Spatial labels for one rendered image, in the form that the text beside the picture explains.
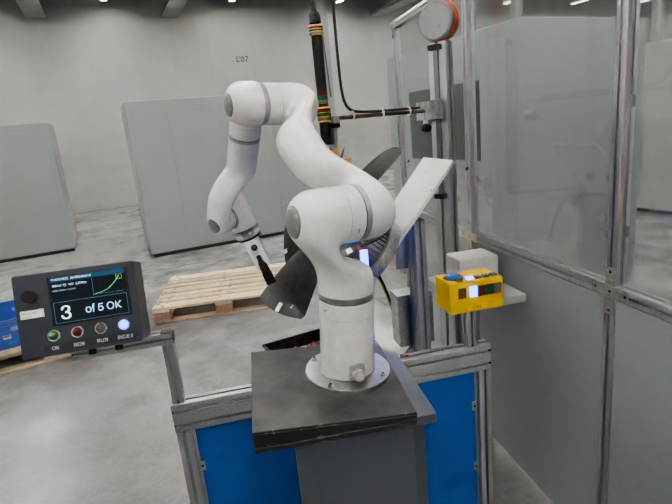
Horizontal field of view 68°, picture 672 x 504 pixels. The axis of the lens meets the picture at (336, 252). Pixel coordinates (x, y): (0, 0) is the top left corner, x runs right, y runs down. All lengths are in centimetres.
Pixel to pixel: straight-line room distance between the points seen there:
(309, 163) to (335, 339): 38
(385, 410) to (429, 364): 47
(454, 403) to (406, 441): 50
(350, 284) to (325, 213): 16
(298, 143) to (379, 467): 71
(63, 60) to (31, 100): 118
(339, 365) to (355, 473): 22
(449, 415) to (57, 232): 770
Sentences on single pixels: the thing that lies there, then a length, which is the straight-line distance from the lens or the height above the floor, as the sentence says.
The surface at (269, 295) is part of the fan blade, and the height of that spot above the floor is 97.
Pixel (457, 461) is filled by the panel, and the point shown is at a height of 48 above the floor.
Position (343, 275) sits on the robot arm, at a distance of 100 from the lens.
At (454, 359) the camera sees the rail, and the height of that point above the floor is 83.
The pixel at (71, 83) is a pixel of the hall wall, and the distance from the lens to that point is 1380.
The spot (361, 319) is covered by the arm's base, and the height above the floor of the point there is 112.
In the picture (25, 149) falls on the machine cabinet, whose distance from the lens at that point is 867.
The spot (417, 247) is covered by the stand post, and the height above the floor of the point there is 105.
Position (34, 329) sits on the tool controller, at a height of 114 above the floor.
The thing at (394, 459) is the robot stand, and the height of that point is 83.
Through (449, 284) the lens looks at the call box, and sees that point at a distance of 139.
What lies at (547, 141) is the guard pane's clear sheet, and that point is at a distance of 183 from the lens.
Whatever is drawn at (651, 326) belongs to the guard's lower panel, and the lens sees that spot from 157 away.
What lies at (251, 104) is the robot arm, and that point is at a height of 158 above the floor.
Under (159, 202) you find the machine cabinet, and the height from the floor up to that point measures 74.
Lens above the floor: 152
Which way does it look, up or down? 14 degrees down
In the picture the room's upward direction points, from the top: 5 degrees counter-clockwise
